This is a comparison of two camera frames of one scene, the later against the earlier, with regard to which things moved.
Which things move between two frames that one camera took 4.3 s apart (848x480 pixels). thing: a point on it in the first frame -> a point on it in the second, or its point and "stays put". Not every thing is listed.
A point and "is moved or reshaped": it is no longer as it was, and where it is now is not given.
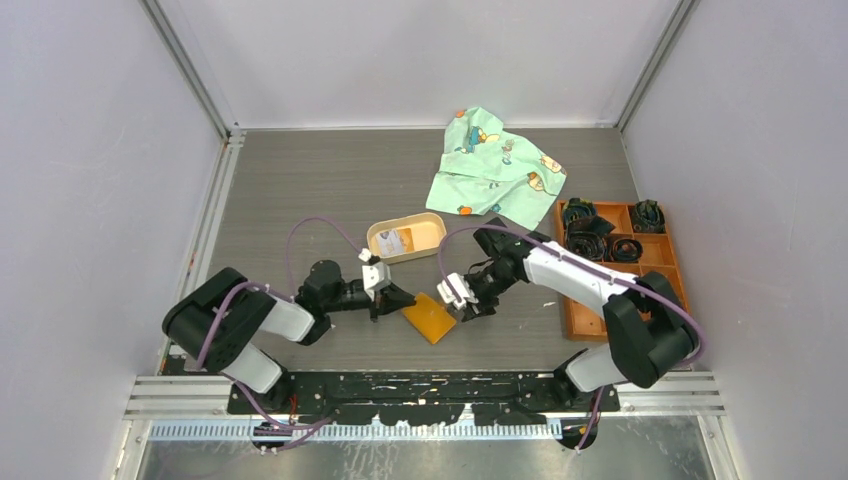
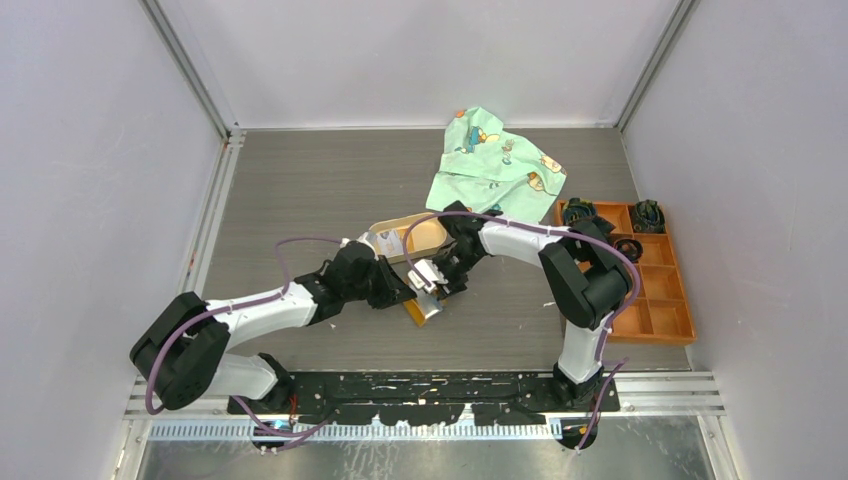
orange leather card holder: x=432 y=318 is moved or reshaped
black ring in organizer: x=626 y=249 stays put
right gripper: x=483 y=307 -> x=454 y=285
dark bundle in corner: x=647 y=217 stays put
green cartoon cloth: x=485 y=170 stays put
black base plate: x=504 y=398 stays put
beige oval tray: x=406 y=237 stays put
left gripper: x=388 y=299 -> x=394 y=290
